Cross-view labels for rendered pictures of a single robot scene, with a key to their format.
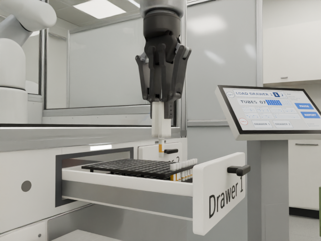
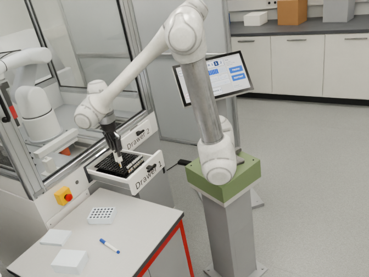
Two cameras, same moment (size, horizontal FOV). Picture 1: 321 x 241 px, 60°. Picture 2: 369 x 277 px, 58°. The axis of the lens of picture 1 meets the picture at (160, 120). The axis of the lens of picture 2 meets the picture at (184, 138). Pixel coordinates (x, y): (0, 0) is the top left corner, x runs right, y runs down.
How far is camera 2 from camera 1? 1.37 m
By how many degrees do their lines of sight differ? 31
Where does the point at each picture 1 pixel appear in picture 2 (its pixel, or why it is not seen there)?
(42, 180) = (81, 177)
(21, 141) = (70, 170)
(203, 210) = (133, 189)
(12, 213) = (75, 191)
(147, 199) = (118, 183)
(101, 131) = (98, 147)
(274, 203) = not seen: hidden behind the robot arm
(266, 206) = not seen: hidden behind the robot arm
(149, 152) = (126, 139)
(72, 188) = (93, 176)
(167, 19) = (108, 127)
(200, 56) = not seen: outside the picture
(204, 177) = (130, 181)
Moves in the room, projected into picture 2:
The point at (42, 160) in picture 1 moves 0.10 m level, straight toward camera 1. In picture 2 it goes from (79, 171) to (80, 181)
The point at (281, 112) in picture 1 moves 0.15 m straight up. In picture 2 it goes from (216, 79) to (214, 59)
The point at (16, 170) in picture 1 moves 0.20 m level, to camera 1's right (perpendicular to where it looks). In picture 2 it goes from (72, 179) to (107, 175)
